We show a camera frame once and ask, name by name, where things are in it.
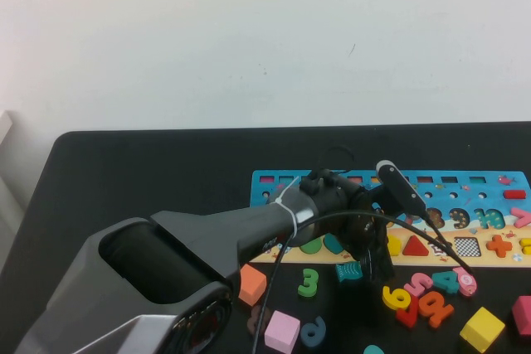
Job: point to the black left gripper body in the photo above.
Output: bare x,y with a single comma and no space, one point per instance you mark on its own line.
365,236

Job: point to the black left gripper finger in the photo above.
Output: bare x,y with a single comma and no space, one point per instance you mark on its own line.
383,265
367,269

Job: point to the yellow pentagon piece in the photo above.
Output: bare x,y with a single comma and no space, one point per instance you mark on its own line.
394,245

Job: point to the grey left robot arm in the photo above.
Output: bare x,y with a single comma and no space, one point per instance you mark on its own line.
195,242

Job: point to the yellow number six piece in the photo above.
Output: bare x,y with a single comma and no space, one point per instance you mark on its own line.
389,297

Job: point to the teal heart piece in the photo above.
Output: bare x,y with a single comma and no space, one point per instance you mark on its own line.
332,243

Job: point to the red triangle piece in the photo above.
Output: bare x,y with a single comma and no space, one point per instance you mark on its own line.
415,248

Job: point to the pink number five piece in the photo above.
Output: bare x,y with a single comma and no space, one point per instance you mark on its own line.
420,276

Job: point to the green circle piece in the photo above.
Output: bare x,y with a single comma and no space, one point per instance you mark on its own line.
310,247

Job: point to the red number seven piece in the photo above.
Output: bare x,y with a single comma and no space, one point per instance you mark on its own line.
408,316

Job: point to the green number three piece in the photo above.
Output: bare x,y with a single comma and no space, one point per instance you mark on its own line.
310,283

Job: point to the teal number four piece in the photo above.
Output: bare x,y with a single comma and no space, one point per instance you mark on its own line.
450,283

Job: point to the blue number nine piece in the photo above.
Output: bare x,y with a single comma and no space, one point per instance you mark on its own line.
322,327

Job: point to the orange number ten piece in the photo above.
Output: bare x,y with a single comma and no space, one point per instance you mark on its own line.
439,314

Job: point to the small teal wooden piece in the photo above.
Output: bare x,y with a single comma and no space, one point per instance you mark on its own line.
373,350

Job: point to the colourful wooden puzzle board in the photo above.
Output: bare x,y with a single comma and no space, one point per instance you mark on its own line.
469,205

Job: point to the orange plus sign piece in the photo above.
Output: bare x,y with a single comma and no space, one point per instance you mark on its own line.
499,245

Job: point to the brown number eight piece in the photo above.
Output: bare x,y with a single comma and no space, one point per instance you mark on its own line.
254,323

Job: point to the yellow equals sign piece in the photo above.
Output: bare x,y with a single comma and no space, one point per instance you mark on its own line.
524,246

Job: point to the red minus sign piece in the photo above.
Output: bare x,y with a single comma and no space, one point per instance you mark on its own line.
515,195

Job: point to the pink greater-than sign piece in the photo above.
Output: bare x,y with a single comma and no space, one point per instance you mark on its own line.
526,218

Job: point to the teal wooden fish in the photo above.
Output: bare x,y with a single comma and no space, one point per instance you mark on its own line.
348,272

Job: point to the white zip tie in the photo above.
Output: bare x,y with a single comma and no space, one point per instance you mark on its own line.
290,209

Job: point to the pink wooden fish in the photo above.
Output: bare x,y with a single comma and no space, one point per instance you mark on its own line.
468,283

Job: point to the pink wooden cube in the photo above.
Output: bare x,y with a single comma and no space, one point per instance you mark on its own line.
282,329

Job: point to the orange wooden cube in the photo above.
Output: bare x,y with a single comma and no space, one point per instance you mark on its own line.
253,283

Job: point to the yellow wooden cube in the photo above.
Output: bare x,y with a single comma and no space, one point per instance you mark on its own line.
483,327

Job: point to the red wooden block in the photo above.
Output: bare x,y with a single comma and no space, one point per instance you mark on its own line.
522,314

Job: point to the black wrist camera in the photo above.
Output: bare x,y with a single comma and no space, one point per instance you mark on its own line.
400,188

